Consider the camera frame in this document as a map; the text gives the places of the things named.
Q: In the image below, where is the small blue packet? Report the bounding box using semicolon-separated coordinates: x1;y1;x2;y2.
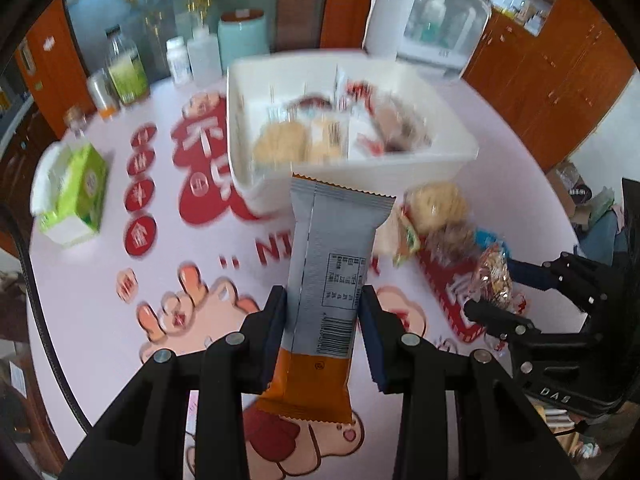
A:
472;227;511;261

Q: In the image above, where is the small yellow rice cake pack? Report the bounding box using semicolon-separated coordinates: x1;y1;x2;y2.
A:
307;112;348;161

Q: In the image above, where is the tiny glass jar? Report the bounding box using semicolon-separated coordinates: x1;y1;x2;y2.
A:
64;106;88;141

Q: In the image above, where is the clear brown cake pack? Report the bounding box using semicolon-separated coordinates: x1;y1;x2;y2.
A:
375;95;431;153

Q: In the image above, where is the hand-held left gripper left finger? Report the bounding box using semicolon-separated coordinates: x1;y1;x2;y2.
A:
57;285;288;480

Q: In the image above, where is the mint canister with brown lid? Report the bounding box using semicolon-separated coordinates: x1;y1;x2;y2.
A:
217;9;271;68

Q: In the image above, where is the small jar with orange contents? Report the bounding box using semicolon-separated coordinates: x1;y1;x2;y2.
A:
86;67;121;120

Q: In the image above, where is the green tissue box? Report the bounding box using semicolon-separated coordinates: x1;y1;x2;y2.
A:
30;141;110;248

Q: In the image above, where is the grey orange snack bar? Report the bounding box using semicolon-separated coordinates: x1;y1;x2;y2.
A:
255;172;398;423

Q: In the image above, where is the glass bottle with green label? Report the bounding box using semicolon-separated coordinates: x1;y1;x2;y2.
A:
105;25;151;106

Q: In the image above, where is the translucent squeeze bottle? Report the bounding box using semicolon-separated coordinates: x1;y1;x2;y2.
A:
187;25;222;87

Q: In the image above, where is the clear yellow puff pack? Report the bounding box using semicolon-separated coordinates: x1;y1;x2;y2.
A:
407;181;471;236

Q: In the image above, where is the large yellow cracker pack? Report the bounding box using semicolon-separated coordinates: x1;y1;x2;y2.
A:
251;119;310;165

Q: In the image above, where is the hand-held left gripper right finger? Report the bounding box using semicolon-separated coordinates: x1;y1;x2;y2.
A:
359;285;581;480

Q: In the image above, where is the wooden glass sliding door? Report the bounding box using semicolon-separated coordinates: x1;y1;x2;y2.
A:
12;0;386;126

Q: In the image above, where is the white pill bottle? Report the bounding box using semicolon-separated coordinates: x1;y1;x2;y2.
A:
166;36;192;85

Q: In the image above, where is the clear nut brittle packet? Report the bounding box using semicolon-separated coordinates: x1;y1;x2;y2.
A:
472;242;516;311

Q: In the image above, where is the brown nut ball pack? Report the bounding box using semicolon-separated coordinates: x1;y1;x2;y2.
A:
425;222;478;266

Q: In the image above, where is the white teal bottle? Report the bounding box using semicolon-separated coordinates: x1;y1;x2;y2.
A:
420;0;448;43

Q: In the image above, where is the white cabinet with clear door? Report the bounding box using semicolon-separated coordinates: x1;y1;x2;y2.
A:
361;0;493;81

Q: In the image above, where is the red white cartoon packet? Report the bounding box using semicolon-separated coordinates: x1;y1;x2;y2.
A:
345;80;386;161

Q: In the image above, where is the white plastic storage bin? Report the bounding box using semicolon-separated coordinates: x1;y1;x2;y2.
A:
226;50;481;213

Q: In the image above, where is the cardboard box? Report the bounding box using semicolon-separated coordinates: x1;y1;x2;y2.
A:
545;160;596;226

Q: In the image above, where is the wooden wall cabinet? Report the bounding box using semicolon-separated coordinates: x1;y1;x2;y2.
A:
462;0;640;171

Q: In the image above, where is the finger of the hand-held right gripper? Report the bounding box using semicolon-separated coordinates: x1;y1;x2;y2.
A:
464;299;543;346
507;258;557;291

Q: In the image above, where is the person's leg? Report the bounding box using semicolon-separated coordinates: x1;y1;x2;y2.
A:
575;210;631;281

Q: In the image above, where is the small green snack packet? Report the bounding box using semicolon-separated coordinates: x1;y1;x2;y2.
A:
392;220;423;267

